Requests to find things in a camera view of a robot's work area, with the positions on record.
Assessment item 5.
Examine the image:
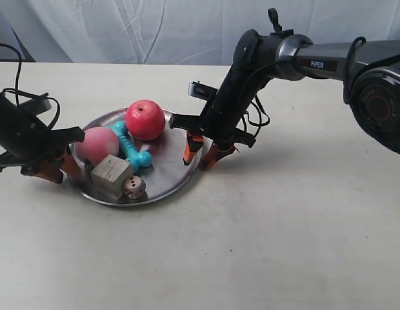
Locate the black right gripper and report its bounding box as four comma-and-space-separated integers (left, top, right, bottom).
169, 93, 255, 171

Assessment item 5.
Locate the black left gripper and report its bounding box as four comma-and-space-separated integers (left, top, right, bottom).
0, 90, 85, 184

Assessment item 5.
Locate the round metal plate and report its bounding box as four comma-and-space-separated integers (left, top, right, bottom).
69, 125, 205, 208

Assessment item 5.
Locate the pink peach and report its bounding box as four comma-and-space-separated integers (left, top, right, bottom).
74, 127, 120, 166

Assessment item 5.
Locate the wooden cube block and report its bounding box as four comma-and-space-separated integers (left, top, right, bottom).
90, 154, 134, 200

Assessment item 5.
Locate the teal bone toy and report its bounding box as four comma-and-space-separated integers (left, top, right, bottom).
110, 121, 152, 172

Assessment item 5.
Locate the red apple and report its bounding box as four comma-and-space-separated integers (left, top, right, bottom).
125, 99, 166, 141

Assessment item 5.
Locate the small wooden die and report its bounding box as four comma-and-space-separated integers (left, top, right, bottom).
123, 176, 146, 200

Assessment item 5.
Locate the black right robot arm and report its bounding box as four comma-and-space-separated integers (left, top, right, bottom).
169, 30, 400, 171

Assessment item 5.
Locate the white fabric backdrop curtain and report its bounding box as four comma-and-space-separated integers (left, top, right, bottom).
0, 1, 400, 65

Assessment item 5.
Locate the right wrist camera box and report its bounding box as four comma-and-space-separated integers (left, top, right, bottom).
188, 81, 217, 101

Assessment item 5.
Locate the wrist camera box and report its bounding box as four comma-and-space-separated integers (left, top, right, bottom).
0, 92, 51, 118
188, 81, 217, 101

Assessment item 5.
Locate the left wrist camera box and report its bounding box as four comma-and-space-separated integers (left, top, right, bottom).
0, 92, 51, 118

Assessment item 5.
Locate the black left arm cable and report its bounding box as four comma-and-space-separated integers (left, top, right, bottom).
0, 42, 61, 130

